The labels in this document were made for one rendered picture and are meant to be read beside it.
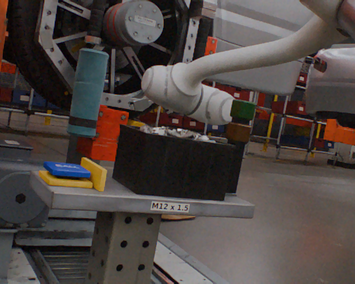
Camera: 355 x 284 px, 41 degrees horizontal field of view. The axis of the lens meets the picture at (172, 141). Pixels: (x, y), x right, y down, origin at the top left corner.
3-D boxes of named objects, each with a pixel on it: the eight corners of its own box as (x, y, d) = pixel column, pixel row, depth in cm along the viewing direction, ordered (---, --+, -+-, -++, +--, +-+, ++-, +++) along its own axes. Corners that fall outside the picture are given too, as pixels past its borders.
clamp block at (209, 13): (199, 21, 153) (202, 5, 153) (214, 20, 145) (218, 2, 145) (186, 17, 151) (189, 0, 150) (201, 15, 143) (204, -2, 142)
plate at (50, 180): (79, 178, 93) (79, 173, 93) (92, 188, 86) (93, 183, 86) (38, 175, 89) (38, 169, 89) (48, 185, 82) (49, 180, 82)
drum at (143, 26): (134, 50, 165) (141, 10, 164) (162, 50, 146) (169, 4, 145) (96, 42, 158) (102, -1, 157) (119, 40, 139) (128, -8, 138)
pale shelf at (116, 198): (209, 198, 114) (212, 185, 114) (253, 218, 99) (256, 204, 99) (27, 185, 93) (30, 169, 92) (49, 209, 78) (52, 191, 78)
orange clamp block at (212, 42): (183, 53, 175) (203, 57, 180) (194, 52, 168) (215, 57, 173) (186, 34, 175) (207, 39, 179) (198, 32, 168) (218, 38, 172)
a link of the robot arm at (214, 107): (220, 94, 152) (186, 80, 145) (249, 98, 138) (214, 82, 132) (208, 126, 152) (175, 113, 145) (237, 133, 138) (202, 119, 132)
